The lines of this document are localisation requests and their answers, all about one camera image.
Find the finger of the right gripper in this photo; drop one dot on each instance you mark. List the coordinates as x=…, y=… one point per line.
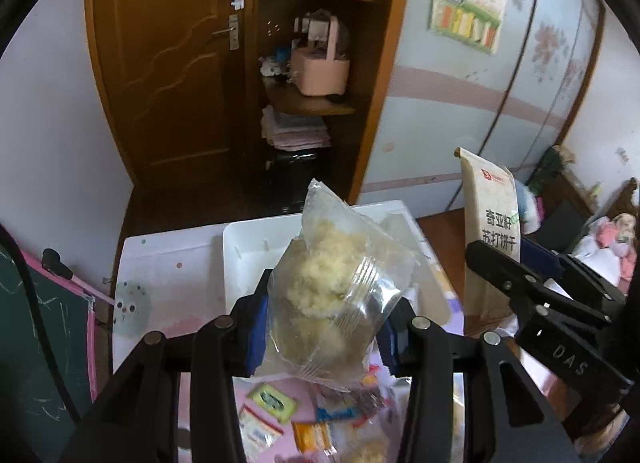
x=520, y=284
x=575, y=278

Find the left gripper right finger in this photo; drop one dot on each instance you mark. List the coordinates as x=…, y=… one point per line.
x=506, y=418

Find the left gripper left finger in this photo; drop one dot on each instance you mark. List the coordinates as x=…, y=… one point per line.
x=135, y=418

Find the kraft soda cracker bag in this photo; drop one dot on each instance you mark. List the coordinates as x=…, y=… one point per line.
x=490, y=216

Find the clear bag yellow pastry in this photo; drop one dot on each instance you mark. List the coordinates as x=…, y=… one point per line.
x=325, y=309

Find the green snack packet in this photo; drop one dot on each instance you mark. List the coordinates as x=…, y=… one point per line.
x=274, y=402

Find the round pastry clear wrapper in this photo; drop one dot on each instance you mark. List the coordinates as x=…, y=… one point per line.
x=373, y=450

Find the orange snack packet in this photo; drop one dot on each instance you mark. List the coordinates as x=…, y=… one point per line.
x=315, y=437

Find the blue candy packet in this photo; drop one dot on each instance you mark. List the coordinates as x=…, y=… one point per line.
x=339, y=407

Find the white plastic storage bin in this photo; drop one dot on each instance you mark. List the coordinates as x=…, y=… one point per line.
x=300, y=247

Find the stack of folded papers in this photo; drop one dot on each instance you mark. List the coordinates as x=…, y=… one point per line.
x=291, y=133

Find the wooden corner shelf unit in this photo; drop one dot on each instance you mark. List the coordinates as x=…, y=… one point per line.
x=369, y=34

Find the brown wooden door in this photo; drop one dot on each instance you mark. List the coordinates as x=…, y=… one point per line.
x=171, y=77

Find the green chalkboard pink frame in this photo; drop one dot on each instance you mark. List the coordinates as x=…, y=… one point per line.
x=48, y=378

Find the wall calendar poster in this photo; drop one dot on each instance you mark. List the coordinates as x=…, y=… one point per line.
x=476, y=23

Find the pink handled basket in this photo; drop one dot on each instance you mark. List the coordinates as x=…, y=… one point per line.
x=321, y=76

